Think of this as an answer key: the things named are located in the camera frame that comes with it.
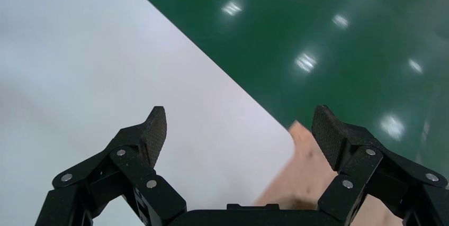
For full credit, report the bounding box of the wooden board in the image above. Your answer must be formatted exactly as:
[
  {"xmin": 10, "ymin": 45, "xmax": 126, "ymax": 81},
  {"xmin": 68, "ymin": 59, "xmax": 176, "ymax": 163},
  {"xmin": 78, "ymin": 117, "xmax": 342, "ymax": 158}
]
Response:
[{"xmin": 254, "ymin": 121, "xmax": 404, "ymax": 226}]

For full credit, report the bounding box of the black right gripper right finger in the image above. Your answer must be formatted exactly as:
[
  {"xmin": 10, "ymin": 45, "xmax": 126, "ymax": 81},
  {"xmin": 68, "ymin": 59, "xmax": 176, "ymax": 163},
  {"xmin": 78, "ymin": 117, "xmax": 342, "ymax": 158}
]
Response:
[{"xmin": 311, "ymin": 105, "xmax": 449, "ymax": 226}]

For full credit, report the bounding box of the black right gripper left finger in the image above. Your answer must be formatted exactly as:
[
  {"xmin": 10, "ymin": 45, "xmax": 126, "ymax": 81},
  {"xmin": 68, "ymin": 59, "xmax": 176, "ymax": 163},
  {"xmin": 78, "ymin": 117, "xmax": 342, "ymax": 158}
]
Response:
[{"xmin": 35, "ymin": 106, "xmax": 187, "ymax": 226}]

